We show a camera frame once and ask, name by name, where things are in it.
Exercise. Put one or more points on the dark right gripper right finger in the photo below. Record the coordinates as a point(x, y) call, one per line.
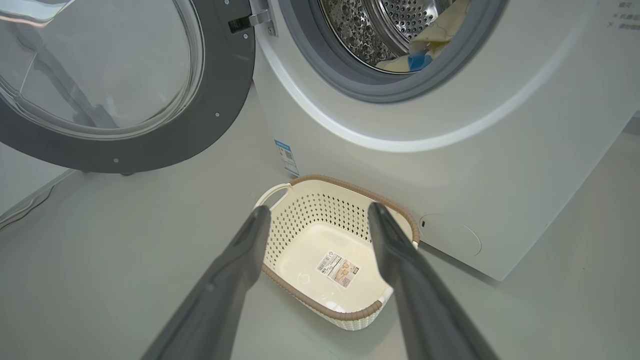
point(430, 320)

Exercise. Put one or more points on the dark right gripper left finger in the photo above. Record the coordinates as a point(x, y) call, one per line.
point(215, 310)

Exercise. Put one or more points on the round dark glass washer door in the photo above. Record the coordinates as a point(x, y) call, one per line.
point(200, 125)

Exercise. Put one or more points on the cream bear print garment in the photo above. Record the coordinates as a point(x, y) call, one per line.
point(450, 22)

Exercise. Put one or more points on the basket barcode label sticker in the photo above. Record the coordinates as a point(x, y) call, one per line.
point(337, 269)

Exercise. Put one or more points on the cream basket with brown rim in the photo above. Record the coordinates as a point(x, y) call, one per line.
point(320, 210)

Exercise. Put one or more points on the white front-load washing machine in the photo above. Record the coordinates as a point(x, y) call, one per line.
point(500, 175)

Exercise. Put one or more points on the metal washer door hinge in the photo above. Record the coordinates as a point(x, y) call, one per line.
point(260, 19)

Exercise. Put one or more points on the blue energy label sticker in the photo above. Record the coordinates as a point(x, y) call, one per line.
point(286, 157)

